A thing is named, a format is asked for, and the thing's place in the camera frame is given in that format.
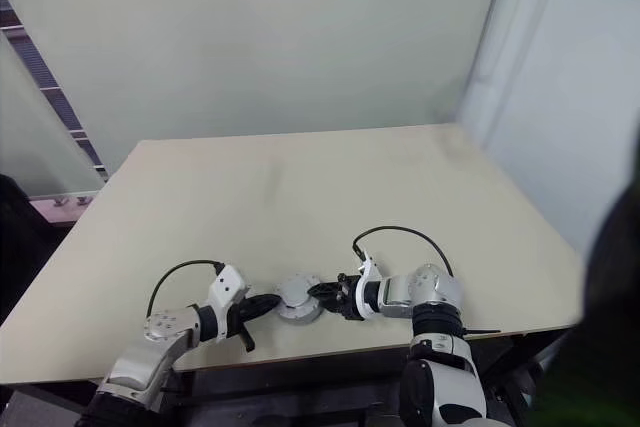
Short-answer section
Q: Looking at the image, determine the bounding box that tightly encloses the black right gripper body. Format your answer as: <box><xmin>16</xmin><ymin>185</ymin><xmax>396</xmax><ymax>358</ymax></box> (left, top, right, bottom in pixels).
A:
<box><xmin>335</xmin><ymin>272</ymin><xmax>366</xmax><ymax>323</ymax></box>

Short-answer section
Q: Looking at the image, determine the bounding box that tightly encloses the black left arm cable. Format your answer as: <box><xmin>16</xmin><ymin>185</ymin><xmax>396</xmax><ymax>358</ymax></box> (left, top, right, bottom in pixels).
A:
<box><xmin>149</xmin><ymin>259</ymin><xmax>224</xmax><ymax>319</ymax></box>

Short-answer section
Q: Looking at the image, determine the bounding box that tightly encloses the round grey hinged lid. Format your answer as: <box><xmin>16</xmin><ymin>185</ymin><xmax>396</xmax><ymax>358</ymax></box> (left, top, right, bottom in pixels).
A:
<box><xmin>273</xmin><ymin>272</ymin><xmax>322</xmax><ymax>309</ymax></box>

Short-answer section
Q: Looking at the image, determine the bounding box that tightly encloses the black bulky object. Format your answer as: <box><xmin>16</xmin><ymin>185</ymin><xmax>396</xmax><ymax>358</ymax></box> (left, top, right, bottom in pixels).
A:
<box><xmin>0</xmin><ymin>174</ymin><xmax>77</xmax><ymax>324</ymax></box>

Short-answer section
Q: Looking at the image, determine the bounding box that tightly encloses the dark slatted window strip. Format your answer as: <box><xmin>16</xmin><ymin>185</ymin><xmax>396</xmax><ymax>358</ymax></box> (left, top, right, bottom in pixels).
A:
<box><xmin>0</xmin><ymin>0</ymin><xmax>109</xmax><ymax>183</ymax></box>

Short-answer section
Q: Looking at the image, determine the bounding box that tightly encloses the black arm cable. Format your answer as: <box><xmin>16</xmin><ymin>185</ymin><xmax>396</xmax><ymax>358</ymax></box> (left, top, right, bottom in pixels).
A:
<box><xmin>149</xmin><ymin>259</ymin><xmax>224</xmax><ymax>319</ymax></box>
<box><xmin>351</xmin><ymin>225</ymin><xmax>456</xmax><ymax>279</ymax></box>

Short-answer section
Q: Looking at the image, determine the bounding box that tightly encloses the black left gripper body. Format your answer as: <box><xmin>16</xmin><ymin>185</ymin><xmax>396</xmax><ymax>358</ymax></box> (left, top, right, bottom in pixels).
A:
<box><xmin>227</xmin><ymin>295</ymin><xmax>257</xmax><ymax>353</ymax></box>

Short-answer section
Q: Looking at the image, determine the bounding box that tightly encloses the white partition post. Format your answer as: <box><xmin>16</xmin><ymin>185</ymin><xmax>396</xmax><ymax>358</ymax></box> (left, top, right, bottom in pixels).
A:
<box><xmin>460</xmin><ymin>0</ymin><xmax>519</xmax><ymax>129</ymax></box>

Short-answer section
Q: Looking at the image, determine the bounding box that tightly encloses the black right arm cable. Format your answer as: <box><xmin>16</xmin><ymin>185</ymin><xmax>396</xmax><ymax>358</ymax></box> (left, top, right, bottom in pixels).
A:
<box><xmin>351</xmin><ymin>225</ymin><xmax>456</xmax><ymax>279</ymax></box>

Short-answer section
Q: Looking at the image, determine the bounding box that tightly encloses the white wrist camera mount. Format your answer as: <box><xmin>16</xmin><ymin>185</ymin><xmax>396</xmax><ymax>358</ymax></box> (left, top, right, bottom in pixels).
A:
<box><xmin>355</xmin><ymin>248</ymin><xmax>385</xmax><ymax>321</ymax></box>
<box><xmin>207</xmin><ymin>262</ymin><xmax>251</xmax><ymax>339</ymax></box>

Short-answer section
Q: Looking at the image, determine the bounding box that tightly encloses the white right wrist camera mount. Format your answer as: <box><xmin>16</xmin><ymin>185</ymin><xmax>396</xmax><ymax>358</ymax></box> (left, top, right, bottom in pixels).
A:
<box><xmin>355</xmin><ymin>248</ymin><xmax>385</xmax><ymax>321</ymax></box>

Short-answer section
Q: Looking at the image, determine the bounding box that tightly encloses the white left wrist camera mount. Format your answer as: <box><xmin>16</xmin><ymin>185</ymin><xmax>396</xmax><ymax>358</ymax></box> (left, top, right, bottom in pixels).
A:
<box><xmin>207</xmin><ymin>262</ymin><xmax>251</xmax><ymax>339</ymax></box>

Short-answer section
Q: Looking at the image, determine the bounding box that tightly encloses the dark blurry rounded shape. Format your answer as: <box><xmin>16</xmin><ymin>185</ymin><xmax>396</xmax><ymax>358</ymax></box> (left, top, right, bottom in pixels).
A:
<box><xmin>523</xmin><ymin>116</ymin><xmax>640</xmax><ymax>427</ymax></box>

